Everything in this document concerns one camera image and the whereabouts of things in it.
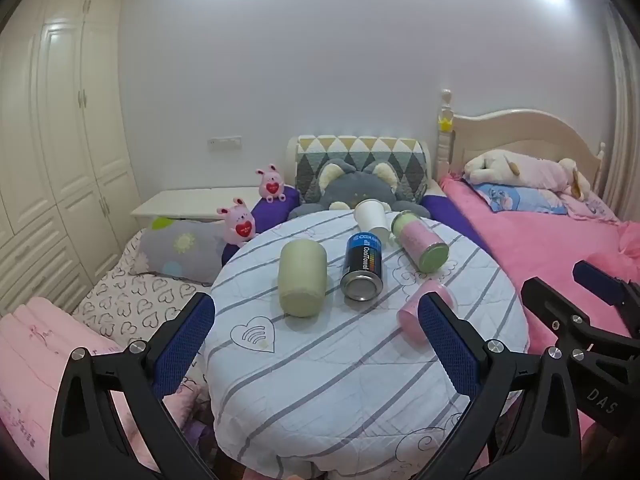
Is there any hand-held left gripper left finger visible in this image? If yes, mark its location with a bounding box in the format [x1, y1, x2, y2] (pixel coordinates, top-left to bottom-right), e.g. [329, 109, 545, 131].
[48, 291, 221, 480]

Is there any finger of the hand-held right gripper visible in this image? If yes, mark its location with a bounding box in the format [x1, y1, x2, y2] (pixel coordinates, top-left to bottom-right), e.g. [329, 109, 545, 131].
[521, 276, 597, 350]
[572, 260, 640, 337]

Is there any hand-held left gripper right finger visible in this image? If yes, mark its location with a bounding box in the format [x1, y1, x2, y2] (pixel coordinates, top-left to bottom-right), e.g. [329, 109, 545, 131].
[417, 291, 583, 480]

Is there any pink and green cup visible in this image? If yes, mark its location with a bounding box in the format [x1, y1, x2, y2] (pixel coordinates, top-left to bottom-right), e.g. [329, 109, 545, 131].
[391, 210, 449, 274]

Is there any white paper cup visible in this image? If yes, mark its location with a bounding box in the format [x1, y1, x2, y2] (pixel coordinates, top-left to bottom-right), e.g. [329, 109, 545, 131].
[353, 199, 392, 243]

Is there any pink bedspread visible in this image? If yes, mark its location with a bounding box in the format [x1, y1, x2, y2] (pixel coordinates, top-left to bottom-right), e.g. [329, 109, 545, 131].
[440, 172, 640, 441]

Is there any heart printed sheet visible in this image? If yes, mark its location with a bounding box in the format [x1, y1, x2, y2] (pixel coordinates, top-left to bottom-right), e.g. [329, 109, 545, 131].
[72, 230, 221, 356]

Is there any grey flower pillow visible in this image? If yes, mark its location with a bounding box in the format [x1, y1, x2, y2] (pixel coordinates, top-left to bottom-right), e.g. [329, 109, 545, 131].
[131, 216, 231, 286]

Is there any blue cartoon pillow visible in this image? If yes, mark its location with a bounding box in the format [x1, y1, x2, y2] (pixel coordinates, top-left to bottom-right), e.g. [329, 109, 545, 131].
[472, 182, 571, 216]

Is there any blue spray can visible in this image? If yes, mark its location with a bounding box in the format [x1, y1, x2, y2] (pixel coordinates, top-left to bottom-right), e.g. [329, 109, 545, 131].
[340, 232, 385, 302]

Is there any purple cloth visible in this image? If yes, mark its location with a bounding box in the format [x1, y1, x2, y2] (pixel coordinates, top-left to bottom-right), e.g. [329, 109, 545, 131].
[419, 192, 493, 258]
[221, 185, 301, 263]

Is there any striped white tablecloth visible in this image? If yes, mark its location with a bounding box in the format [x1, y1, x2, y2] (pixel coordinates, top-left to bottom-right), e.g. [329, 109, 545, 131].
[202, 209, 531, 480]

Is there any pink pig plush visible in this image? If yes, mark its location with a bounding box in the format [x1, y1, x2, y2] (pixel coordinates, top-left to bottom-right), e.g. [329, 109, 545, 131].
[256, 163, 287, 204]
[216, 197, 257, 247]

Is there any white and pink plush dog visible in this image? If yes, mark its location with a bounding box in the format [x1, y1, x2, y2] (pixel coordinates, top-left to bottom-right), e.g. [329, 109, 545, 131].
[462, 150, 591, 198]

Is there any white low table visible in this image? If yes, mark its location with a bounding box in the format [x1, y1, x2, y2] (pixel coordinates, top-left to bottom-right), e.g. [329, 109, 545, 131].
[131, 186, 266, 222]

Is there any folded pink blanket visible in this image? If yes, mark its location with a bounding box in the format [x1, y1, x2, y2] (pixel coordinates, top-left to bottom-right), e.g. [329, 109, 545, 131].
[0, 296, 201, 480]

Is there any cream bed headboard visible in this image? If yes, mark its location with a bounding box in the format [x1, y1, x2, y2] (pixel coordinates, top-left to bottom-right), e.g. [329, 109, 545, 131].
[436, 89, 608, 196]

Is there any white curtain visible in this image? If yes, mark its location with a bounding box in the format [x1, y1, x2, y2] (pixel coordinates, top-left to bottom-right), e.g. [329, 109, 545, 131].
[602, 0, 640, 221]

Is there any grey cat plush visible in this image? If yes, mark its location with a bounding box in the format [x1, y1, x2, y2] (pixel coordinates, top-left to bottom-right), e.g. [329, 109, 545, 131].
[289, 158, 432, 221]

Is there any triangle patterned cushion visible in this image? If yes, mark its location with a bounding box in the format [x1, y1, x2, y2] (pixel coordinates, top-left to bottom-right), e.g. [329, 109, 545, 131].
[294, 135, 431, 201]

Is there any white wardrobe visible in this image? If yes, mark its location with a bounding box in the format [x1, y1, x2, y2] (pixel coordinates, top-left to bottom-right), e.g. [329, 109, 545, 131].
[0, 0, 141, 321]

